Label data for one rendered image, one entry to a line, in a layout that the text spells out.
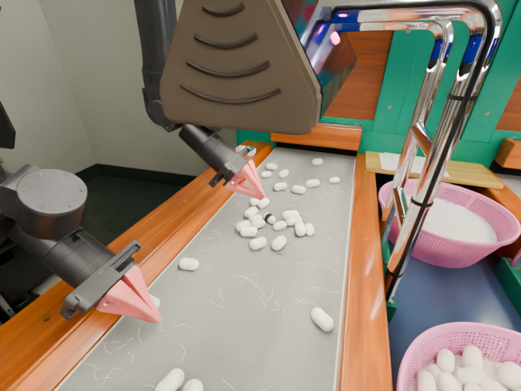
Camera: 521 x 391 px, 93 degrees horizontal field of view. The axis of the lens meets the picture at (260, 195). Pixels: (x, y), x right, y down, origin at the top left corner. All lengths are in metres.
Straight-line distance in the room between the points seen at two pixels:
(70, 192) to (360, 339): 0.38
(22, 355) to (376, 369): 0.41
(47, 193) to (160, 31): 0.30
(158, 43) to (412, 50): 0.67
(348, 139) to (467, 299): 0.51
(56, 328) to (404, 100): 0.94
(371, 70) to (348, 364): 0.77
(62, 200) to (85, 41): 2.24
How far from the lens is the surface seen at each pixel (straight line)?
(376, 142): 0.93
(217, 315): 0.41
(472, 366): 0.45
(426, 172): 0.37
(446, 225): 0.69
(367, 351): 0.37
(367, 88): 0.91
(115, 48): 2.35
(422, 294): 0.59
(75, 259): 0.38
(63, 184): 0.34
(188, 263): 0.46
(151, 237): 0.52
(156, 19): 0.50
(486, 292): 0.67
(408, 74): 0.90
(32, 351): 0.44
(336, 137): 0.86
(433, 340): 0.42
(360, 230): 0.54
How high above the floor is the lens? 1.07
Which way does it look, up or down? 30 degrees down
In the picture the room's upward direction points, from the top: straight up
